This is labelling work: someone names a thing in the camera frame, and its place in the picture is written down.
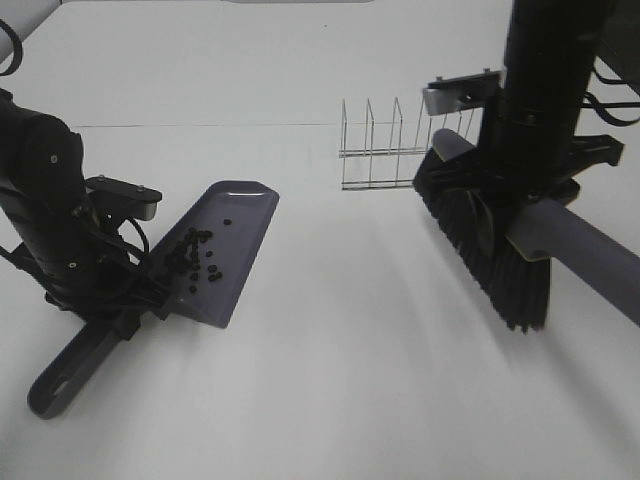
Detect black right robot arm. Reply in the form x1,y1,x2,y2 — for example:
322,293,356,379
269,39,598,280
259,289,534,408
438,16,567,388
414,1,620,229

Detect metal wire dish rack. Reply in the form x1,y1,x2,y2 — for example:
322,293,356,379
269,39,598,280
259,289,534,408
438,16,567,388
337,98,482,191

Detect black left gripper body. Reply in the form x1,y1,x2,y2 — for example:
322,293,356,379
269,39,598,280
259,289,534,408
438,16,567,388
43,234,170,339

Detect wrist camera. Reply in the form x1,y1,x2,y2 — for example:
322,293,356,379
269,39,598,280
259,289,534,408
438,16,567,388
85,175,163,221
422,70,502,116

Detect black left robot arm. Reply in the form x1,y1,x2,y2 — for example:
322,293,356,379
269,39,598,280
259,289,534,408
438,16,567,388
1,90,171,338

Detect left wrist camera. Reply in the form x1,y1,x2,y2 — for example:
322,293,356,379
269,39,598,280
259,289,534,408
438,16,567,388
85,175,163,221

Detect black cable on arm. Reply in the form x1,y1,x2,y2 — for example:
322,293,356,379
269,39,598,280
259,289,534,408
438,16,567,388
582,54,640,129
0,18,24,77

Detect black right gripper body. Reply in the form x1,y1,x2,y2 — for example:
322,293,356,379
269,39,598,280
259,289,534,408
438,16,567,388
424,134,624,230

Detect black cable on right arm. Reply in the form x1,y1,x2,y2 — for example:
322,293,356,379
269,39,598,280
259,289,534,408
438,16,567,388
582,54,640,129

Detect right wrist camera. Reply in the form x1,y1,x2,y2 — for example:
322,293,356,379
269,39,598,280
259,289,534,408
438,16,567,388
422,70,502,116

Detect pile of coffee beans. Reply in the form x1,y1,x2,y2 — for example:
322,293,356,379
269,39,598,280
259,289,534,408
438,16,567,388
154,224,229,298

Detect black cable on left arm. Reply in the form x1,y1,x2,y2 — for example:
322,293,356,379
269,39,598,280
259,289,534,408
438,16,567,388
0,18,24,77

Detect purple hand brush black bristles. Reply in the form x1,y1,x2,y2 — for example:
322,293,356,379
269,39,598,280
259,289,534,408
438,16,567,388
413,129,639,332

